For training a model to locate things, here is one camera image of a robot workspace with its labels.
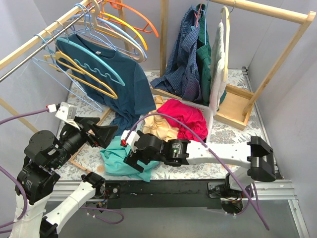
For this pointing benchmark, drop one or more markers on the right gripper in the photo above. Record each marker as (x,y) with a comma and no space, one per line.
(138,153)

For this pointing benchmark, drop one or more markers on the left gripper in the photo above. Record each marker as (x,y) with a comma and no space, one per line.
(91,132)

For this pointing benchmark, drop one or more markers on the beige t shirt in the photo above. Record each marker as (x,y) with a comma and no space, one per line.
(158,126)

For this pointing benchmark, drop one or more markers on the dark blue garment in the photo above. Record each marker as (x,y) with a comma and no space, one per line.
(121,73)

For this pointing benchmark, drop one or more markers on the magenta garment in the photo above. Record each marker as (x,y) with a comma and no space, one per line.
(189,116)

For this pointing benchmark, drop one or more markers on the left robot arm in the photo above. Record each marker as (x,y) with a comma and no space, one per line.
(44,155)

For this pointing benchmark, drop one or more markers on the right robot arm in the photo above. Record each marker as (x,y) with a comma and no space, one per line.
(254,159)

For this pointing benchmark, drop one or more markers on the blue plaid shirt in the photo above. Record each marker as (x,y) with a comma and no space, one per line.
(182,75)

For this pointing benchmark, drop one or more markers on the yellow orange hanger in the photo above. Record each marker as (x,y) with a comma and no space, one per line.
(110,17)

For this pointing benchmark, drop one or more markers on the floral table cloth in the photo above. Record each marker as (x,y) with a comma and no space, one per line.
(91,159)

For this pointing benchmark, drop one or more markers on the black base bar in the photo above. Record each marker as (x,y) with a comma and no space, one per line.
(170,193)

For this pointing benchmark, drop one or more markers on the white plastic basket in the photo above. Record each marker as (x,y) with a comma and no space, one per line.
(207,113)

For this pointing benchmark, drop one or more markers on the metal rod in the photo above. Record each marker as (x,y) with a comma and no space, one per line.
(37,49)

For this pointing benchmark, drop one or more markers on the white garment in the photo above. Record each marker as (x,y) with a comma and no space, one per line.
(218,93)

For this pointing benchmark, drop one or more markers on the right wooden clothes rack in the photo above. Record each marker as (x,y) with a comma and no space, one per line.
(280,30)

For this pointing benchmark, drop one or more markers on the wooden clothes rack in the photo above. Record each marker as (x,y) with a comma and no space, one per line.
(280,30)
(13,112)

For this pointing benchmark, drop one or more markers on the left wooden clothes rack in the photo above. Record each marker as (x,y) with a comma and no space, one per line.
(13,112)

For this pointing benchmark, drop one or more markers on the dark green garment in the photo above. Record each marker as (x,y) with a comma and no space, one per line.
(203,54)

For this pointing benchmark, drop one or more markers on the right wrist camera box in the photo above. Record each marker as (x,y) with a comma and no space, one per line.
(131,137)

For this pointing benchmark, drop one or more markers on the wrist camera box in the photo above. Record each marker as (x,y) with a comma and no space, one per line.
(66,112)
(131,137)

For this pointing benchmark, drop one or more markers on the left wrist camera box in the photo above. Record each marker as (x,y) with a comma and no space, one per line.
(66,112)

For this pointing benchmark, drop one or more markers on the aluminium frame rail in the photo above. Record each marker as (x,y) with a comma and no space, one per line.
(268,191)

